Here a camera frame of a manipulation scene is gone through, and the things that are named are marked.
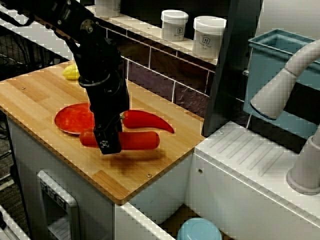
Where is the red toy chili pepper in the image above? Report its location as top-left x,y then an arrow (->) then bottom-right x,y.
119,109 -> 175,134

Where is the white kitchen cabinet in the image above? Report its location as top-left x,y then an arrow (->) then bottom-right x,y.
6,117 -> 193,240

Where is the black wire mesh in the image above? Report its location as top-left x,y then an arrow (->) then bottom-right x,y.
0,24 -> 76,76

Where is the light blue bowl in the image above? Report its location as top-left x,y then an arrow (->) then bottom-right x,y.
176,216 -> 223,240

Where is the cream shelf ledge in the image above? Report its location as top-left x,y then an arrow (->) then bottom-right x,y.
94,9 -> 221,66

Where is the yellow toy corn cob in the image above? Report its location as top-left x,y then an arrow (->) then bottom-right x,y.
62,63 -> 81,81

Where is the teal plastic bin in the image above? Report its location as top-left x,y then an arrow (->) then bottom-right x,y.
243,28 -> 320,141

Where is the red round plate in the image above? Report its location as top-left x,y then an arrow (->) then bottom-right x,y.
54,102 -> 97,136

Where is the grey toy faucet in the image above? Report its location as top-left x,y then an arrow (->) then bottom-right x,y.
249,38 -> 320,196

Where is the plain white container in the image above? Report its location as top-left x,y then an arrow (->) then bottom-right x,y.
95,0 -> 121,18

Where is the aluminium frame rail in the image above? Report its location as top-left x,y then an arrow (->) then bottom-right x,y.
0,203 -> 28,240

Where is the white lidded jar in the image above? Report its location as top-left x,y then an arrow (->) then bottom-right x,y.
192,15 -> 227,60
160,9 -> 189,41

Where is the red toy sausage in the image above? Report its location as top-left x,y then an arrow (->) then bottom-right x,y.
79,128 -> 161,151

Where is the white sink unit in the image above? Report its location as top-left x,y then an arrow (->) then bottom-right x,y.
114,121 -> 320,240

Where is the dark grey upright panel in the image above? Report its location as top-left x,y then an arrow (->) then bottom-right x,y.
201,0 -> 265,138

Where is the dark tile backsplash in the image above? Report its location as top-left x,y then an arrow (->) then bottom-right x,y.
104,23 -> 218,118

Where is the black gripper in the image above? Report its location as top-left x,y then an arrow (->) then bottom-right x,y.
78,73 -> 131,155

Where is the grey framed oven door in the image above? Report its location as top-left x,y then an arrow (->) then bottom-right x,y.
36,170 -> 81,240

